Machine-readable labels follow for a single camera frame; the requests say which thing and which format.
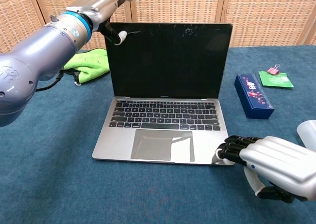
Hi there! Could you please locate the blue rectangular box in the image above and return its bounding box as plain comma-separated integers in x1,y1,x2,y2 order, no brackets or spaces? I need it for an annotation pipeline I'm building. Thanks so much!
234,74,276,119

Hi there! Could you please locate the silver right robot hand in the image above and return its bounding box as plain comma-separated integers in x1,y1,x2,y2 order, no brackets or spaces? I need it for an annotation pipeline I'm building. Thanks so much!
211,135,316,205

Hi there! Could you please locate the green foil packet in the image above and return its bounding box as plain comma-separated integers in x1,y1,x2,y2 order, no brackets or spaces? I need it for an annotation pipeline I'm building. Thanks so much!
258,71,295,89

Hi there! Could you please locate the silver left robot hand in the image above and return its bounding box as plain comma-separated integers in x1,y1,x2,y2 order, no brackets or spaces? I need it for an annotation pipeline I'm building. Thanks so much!
64,0,134,46

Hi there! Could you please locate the woven rattan folding screen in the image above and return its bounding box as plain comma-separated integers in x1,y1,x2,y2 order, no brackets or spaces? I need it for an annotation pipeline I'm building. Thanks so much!
0,0,316,54

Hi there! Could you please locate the green microfiber cloth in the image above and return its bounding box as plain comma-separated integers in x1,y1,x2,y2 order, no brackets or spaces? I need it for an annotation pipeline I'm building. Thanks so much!
63,48,111,86

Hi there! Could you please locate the silver laptop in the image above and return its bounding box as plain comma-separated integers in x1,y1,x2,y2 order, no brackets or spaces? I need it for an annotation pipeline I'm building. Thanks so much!
91,22,235,166

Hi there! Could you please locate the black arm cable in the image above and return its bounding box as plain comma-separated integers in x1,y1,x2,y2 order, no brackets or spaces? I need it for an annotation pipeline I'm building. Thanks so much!
36,70,65,92

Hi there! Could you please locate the pink binder clip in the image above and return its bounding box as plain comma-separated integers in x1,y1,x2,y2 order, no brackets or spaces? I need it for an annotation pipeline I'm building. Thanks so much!
266,63,282,75

